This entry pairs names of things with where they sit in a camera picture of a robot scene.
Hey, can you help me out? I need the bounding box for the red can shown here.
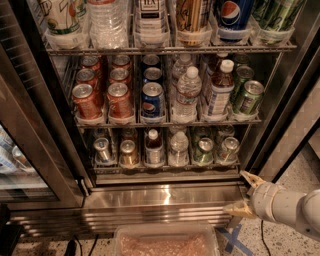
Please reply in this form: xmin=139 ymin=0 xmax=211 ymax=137
xmin=72 ymin=84 xmax=103 ymax=120
xmin=107 ymin=83 xmax=133 ymax=118
xmin=76 ymin=68 xmax=102 ymax=93
xmin=109 ymin=68 xmax=131 ymax=87

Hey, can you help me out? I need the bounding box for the green can top shelf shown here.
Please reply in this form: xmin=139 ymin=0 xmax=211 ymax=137
xmin=252 ymin=0 xmax=306 ymax=45

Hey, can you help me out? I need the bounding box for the green can middle front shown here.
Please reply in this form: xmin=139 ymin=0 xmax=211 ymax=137
xmin=233 ymin=80 xmax=264 ymax=115

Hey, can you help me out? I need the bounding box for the gold can top shelf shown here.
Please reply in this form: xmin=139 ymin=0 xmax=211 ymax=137
xmin=175 ymin=0 xmax=212 ymax=46

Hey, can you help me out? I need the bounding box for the blue pepsi can front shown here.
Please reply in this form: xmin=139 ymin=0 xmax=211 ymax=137
xmin=142 ymin=82 xmax=164 ymax=118

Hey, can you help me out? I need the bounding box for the tea bottle shelf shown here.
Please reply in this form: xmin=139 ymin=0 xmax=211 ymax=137
xmin=205 ymin=59 xmax=234 ymax=116
xmin=145 ymin=129 xmax=164 ymax=166

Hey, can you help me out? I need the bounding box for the black cable right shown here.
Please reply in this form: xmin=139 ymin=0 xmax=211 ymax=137
xmin=260 ymin=219 xmax=273 ymax=256

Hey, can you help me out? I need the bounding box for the clear plastic bin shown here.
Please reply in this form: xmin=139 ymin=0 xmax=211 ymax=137
xmin=112 ymin=222 xmax=220 ymax=256

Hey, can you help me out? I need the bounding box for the tea bottle middle shelf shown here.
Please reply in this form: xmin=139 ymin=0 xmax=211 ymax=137
xmin=205 ymin=59 xmax=234 ymax=116

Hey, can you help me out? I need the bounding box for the red can left middle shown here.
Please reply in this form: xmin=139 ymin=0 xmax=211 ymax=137
xmin=76 ymin=68 xmax=102 ymax=93

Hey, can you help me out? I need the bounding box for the red can front left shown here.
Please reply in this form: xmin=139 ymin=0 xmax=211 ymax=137
xmin=72 ymin=84 xmax=103 ymax=120

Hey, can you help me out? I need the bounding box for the green can bottom shelf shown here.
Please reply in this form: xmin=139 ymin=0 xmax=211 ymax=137
xmin=193 ymin=137 xmax=214 ymax=166

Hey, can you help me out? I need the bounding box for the silver can bottom shelf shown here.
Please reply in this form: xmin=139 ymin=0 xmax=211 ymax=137
xmin=93 ymin=138 xmax=112 ymax=163

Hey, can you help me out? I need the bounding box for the water bottle middle shelf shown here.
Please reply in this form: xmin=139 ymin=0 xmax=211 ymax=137
xmin=173 ymin=66 xmax=202 ymax=124

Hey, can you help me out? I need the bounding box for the water bottle top shelf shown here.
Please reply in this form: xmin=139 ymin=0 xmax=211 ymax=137
xmin=87 ymin=0 xmax=128 ymax=49

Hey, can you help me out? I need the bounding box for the stainless fridge cabinet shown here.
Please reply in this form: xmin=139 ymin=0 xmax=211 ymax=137
xmin=0 ymin=0 xmax=320 ymax=237

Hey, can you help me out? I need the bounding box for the gold can bottom shelf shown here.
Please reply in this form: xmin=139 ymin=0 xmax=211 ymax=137
xmin=120 ymin=140 xmax=139 ymax=168

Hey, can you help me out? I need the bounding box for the blue pepsi can behind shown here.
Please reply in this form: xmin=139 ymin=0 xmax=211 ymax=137
xmin=143 ymin=67 xmax=163 ymax=84

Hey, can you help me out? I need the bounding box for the white 7up can top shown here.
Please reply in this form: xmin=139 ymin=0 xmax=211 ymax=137
xmin=38 ymin=0 xmax=86 ymax=35

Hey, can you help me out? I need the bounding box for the green can shelf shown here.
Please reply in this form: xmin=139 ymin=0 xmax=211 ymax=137
xmin=252 ymin=0 xmax=306 ymax=45
xmin=193 ymin=137 xmax=214 ymax=166

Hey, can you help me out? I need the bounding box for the water bottle bottom shelf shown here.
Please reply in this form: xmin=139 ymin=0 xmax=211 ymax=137
xmin=168 ymin=131 xmax=189 ymax=167

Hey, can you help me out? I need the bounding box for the green can middle behind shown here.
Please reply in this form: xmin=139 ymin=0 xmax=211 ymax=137
xmin=230 ymin=65 xmax=254 ymax=103

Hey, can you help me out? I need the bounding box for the green 7up can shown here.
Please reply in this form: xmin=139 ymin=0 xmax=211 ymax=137
xmin=216 ymin=137 xmax=239 ymax=165

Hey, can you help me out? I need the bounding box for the gold can shelf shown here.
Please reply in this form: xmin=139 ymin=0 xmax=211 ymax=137
xmin=175 ymin=0 xmax=212 ymax=46
xmin=120 ymin=140 xmax=139 ymax=168

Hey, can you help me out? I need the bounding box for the tea bottle bottom shelf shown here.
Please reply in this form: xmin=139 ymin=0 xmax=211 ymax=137
xmin=145 ymin=129 xmax=164 ymax=166

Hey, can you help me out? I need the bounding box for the water bottle shelf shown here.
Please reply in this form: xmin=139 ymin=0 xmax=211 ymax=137
xmin=168 ymin=131 xmax=189 ymax=167
xmin=87 ymin=0 xmax=128 ymax=49
xmin=173 ymin=66 xmax=202 ymax=124

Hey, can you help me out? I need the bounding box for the fridge glass door left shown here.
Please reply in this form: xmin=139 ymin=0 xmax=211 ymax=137
xmin=0 ymin=0 xmax=85 ymax=211

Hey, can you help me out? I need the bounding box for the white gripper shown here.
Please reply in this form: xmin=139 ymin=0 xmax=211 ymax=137
xmin=223 ymin=170 xmax=287 ymax=222

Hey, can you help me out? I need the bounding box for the white label bottle top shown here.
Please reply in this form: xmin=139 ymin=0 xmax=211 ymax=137
xmin=135 ymin=0 xmax=166 ymax=45

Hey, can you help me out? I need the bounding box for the pepsi can top shelf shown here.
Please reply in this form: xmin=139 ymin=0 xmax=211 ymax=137
xmin=217 ymin=0 xmax=254 ymax=42

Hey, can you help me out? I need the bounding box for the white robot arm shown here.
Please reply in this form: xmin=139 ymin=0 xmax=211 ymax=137
xmin=223 ymin=171 xmax=320 ymax=241

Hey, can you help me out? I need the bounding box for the blue pepsi can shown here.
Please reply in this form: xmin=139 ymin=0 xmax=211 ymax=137
xmin=142 ymin=82 xmax=164 ymax=118
xmin=143 ymin=67 xmax=163 ymax=84

